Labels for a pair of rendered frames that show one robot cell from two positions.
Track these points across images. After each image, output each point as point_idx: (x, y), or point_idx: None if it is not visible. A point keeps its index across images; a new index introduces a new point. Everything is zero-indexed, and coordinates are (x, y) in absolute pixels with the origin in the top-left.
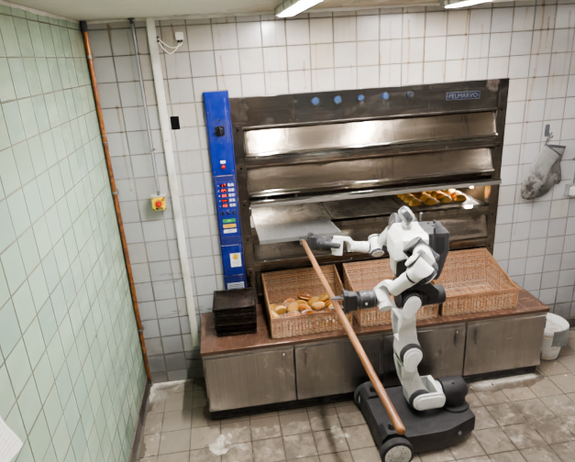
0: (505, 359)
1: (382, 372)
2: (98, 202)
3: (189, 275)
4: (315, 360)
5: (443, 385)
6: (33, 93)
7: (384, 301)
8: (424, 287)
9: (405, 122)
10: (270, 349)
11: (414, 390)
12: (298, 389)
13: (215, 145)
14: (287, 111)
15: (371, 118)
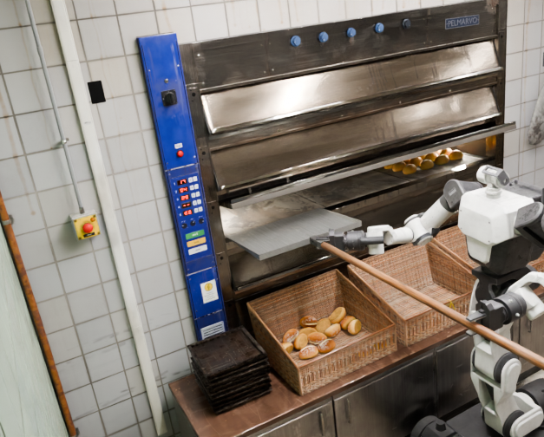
0: None
1: (436, 399)
2: (1, 240)
3: (142, 330)
4: (360, 409)
5: (534, 397)
6: None
7: (537, 304)
8: (520, 273)
9: (403, 62)
10: (302, 413)
11: (508, 414)
12: None
13: (164, 120)
14: (259, 59)
15: (366, 60)
